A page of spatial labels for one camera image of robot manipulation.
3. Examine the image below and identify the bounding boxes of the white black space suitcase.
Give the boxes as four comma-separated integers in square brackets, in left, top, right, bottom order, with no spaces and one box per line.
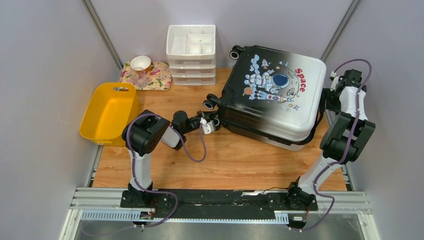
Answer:
[203,45,327,152]

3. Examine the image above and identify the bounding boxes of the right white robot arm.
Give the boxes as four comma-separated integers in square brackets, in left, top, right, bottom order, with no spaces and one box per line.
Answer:
[285,69,376,210]

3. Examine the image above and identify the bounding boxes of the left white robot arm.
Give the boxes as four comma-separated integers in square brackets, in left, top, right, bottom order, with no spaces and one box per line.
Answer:
[120,110,221,208]

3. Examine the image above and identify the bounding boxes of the floral serving tray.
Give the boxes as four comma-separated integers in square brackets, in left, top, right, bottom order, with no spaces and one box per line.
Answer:
[119,61,172,91]

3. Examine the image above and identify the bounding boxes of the clear drinking glass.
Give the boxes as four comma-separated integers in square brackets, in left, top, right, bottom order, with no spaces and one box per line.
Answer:
[133,67,148,90]

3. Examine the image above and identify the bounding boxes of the white plastic drawer organizer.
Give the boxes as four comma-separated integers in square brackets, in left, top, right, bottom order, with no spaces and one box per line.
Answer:
[166,24,216,86]

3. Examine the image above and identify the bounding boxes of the white orange bowl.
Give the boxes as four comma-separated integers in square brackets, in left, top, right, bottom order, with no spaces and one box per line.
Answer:
[130,55,152,73]

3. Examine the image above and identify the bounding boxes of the yellow plastic basket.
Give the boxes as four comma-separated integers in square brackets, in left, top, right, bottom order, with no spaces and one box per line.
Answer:
[79,82,140,147]

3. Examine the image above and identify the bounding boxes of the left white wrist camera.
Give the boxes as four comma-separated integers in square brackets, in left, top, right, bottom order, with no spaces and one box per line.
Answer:
[200,117,216,135]

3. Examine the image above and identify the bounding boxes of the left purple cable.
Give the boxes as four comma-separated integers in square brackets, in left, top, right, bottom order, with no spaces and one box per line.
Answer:
[125,113,208,229]

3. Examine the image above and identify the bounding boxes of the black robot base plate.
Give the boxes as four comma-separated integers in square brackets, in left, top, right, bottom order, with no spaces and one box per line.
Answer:
[120,187,318,228]

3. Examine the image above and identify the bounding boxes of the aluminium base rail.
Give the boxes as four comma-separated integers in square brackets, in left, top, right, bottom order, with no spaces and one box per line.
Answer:
[59,187,380,240]

